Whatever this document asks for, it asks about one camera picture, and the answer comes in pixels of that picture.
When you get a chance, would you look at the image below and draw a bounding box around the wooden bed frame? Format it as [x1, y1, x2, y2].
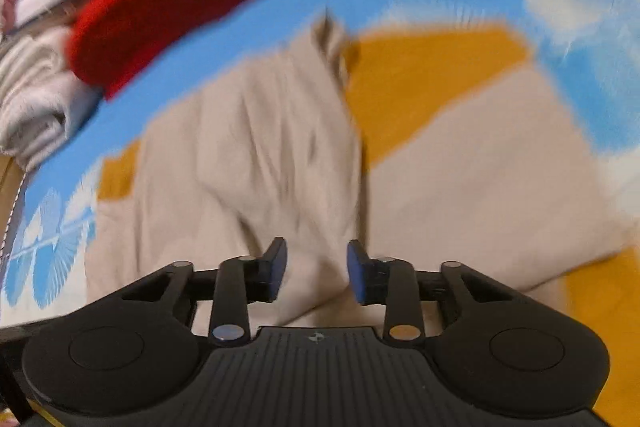
[0, 152, 28, 268]

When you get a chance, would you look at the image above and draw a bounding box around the pink and white cloth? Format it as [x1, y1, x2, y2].
[0, 0, 18, 35]

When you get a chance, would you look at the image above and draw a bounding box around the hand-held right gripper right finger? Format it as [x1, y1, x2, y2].
[346, 239, 507, 349]

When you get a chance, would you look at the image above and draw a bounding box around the white fleece folded blanket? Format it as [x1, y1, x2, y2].
[0, 27, 101, 172]

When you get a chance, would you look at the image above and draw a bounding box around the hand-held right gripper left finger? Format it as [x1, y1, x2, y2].
[120, 237, 289, 349]

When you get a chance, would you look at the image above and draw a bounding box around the red folded blanket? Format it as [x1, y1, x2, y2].
[66, 0, 288, 102]

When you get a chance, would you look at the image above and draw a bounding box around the beige and yellow hooded jacket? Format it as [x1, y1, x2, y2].
[85, 9, 640, 339]

